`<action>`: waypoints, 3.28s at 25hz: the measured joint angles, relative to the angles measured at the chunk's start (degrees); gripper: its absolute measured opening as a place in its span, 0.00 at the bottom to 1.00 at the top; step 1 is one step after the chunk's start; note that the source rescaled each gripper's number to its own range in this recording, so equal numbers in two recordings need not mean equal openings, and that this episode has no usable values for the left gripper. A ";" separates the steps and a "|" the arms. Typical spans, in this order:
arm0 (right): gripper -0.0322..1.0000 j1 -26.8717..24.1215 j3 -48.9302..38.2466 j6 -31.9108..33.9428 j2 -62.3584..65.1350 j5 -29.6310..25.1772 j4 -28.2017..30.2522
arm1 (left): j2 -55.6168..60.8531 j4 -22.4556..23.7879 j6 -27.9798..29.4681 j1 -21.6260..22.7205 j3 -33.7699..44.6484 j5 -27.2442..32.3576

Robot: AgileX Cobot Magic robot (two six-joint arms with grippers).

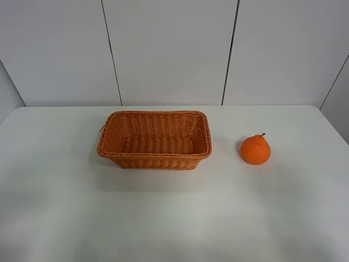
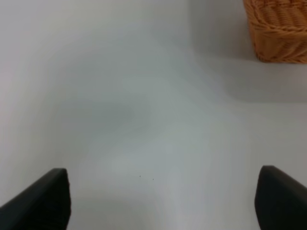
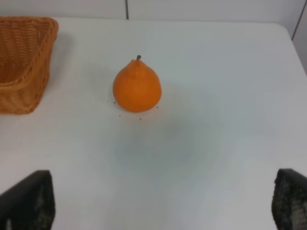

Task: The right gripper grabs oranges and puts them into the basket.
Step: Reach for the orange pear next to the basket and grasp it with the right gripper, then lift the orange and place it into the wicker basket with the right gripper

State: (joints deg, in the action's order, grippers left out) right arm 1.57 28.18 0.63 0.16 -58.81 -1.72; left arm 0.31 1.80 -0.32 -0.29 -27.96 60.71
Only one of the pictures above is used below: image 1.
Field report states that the orange with stem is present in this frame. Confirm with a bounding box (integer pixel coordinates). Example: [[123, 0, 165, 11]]
[[239, 133, 271, 165]]

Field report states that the orange woven wicker basket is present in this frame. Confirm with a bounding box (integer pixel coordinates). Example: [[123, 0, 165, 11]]
[[97, 111, 212, 170]]

